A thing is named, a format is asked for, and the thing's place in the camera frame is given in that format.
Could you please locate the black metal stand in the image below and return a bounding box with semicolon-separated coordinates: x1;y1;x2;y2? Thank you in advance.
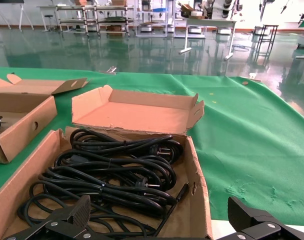
256;24;280;66

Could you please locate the grey round stool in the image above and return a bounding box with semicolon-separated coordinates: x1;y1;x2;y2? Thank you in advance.
43;14;56;33

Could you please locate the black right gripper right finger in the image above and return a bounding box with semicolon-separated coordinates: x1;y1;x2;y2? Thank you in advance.
216;196;304;240

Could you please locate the white long-legged table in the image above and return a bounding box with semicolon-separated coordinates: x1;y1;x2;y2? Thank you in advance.
178;18;239;61

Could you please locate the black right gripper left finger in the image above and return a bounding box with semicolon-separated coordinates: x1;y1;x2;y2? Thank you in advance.
3;194;105;240

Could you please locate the grey cable coil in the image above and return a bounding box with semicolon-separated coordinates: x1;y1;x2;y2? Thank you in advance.
231;43;251;53

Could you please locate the green table cloth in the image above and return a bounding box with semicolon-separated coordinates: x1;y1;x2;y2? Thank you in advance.
0;66;304;222

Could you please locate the torn cardboard box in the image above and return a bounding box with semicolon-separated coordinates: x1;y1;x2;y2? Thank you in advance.
0;84;214;240

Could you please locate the black bundled power cable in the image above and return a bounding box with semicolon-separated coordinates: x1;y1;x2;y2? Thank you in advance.
29;167;178;218
69;128;185;165
17;193;158;238
53;151;178;192

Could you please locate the thin black cable with connector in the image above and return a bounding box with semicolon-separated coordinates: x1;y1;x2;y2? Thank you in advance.
151;182;190;237

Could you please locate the white frame rack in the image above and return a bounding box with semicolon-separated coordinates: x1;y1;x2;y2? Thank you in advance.
135;0;169;38

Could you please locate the small background cardboard box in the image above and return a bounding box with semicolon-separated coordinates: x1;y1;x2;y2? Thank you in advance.
180;2;206;20

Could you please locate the clean cardboard box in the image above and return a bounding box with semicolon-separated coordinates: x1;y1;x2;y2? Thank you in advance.
0;73;90;165

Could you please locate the metal wheeled shelving rack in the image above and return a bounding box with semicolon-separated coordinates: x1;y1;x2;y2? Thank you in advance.
55;4;136;38

